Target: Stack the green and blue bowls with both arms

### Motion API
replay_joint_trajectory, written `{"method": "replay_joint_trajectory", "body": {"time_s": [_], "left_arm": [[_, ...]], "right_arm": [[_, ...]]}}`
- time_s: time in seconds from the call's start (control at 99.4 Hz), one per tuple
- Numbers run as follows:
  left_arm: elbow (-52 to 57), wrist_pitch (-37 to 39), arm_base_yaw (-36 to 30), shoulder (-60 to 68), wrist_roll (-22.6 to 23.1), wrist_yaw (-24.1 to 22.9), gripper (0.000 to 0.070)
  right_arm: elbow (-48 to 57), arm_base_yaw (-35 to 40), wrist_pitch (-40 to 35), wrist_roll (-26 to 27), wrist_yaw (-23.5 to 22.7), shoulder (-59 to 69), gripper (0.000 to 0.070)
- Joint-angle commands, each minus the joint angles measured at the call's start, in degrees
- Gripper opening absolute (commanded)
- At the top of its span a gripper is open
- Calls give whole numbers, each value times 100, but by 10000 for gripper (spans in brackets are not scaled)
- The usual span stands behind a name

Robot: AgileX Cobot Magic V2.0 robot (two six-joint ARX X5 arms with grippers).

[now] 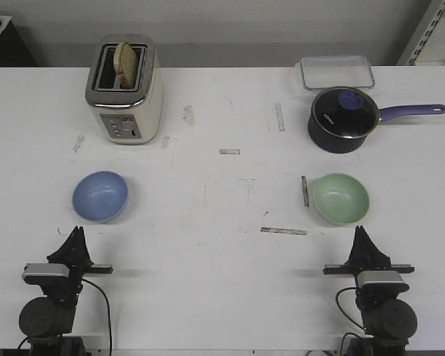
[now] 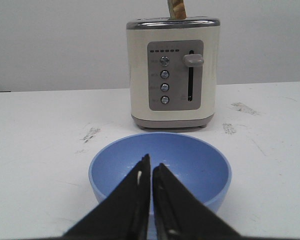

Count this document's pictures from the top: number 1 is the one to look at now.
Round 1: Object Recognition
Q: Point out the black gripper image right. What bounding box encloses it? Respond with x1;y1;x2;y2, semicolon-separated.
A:
323;225;415;297

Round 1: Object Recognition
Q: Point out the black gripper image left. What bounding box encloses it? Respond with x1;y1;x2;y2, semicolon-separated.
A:
46;226;113;297

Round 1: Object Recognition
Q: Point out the blue bowl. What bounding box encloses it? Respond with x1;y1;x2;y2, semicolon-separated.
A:
72;171;129;223

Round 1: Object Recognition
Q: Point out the green bowl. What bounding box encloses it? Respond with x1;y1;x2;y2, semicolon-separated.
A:
312;173;370;225

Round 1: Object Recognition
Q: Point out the dark blue saucepan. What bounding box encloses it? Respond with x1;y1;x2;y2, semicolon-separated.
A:
307;86;445;154

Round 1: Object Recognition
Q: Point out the glass pot lid blue knob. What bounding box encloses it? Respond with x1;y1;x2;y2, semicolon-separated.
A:
311;86;380;139

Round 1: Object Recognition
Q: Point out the cream and chrome toaster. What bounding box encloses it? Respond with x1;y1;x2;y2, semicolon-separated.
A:
85;34;164;145

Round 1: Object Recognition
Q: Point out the clear plastic food container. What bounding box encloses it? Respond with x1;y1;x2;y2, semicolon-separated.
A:
299;55;375;90

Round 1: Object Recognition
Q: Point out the toasted bread slice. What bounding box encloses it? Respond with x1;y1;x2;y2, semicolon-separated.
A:
113;42;138;89

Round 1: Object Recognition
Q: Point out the grey metal shelf upright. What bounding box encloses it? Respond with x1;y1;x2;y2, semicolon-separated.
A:
396;1;445;66

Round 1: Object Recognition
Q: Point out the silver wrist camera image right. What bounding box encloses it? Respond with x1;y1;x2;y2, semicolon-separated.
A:
355;271;409;294

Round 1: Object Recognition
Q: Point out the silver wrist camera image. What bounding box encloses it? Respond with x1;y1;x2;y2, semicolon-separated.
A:
22;263;70;286
355;271;409;294

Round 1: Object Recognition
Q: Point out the black cable image left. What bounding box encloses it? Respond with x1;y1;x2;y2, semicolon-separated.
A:
81;278;113;352

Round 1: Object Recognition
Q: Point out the black cable image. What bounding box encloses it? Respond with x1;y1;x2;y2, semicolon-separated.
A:
81;278;113;352
334;286;367;333

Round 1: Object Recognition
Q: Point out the black cable image right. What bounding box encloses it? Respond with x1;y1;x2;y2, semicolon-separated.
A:
334;286;367;333

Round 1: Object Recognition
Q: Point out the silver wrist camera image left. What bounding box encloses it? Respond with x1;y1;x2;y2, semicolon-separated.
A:
22;263;70;286

